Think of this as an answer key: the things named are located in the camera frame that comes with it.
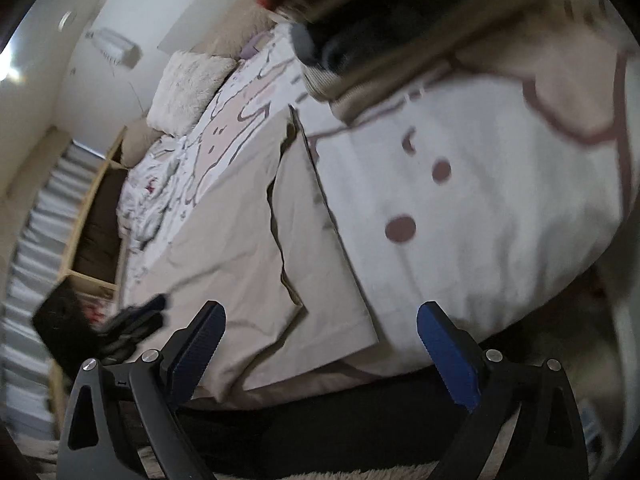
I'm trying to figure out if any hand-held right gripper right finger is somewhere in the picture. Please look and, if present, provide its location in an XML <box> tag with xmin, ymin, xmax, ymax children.
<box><xmin>416</xmin><ymin>301</ymin><xmax>591</xmax><ymax>480</ymax></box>

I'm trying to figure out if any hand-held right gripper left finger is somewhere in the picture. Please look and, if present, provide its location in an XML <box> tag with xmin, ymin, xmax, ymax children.
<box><xmin>57</xmin><ymin>300</ymin><xmax>227</xmax><ymax>480</ymax></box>

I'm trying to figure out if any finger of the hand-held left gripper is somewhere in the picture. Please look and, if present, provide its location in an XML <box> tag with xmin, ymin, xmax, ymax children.
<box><xmin>112</xmin><ymin>294</ymin><xmax>168</xmax><ymax>323</ymax></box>
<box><xmin>100</xmin><ymin>314</ymin><xmax>166</xmax><ymax>360</ymax></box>

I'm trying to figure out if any beige garment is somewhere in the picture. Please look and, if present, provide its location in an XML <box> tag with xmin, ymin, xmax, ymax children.
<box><xmin>120</xmin><ymin>105</ymin><xmax>381</xmax><ymax>411</ymax></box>

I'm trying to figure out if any white garment with red print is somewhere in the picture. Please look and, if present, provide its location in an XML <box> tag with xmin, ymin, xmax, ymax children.
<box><xmin>116</xmin><ymin>150</ymin><xmax>201</xmax><ymax>251</ymax></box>

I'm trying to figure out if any stack of folded clothes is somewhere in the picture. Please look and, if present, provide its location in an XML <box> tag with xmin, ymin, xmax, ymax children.
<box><xmin>200</xmin><ymin>0</ymin><xmax>551</xmax><ymax>121</ymax></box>

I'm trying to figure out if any clear case with red doll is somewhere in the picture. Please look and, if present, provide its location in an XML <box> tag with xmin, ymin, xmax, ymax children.
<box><xmin>75</xmin><ymin>287</ymin><xmax>121</xmax><ymax>331</ymax></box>

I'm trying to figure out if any grey curtain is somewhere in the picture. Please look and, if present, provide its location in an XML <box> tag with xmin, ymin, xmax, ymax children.
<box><xmin>0</xmin><ymin>142</ymin><xmax>108</xmax><ymax>441</ymax></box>

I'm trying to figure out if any long wooden bedside shelf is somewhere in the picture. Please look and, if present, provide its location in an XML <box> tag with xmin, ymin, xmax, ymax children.
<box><xmin>47</xmin><ymin>127</ymin><xmax>131</xmax><ymax>431</ymax></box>

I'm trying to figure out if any fluffy grey rug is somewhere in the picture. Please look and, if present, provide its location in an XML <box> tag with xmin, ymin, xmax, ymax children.
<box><xmin>280</xmin><ymin>270</ymin><xmax>626</xmax><ymax>480</ymax></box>

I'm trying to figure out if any bear print bedsheet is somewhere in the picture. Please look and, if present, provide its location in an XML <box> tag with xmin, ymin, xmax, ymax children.
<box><xmin>116</xmin><ymin>0</ymin><xmax>640</xmax><ymax>376</ymax></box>

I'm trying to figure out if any long beige plush pillow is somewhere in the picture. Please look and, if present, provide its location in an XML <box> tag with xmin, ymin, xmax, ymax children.
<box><xmin>120</xmin><ymin>10</ymin><xmax>276</xmax><ymax>168</ymax></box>

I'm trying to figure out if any fluffy white pillow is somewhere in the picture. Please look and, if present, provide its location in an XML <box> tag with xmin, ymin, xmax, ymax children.
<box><xmin>146</xmin><ymin>50</ymin><xmax>238</xmax><ymax>137</ymax></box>

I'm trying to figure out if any white hanging wall bag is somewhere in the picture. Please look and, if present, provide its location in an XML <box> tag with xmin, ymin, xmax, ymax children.
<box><xmin>85</xmin><ymin>28</ymin><xmax>142</xmax><ymax>68</ymax></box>

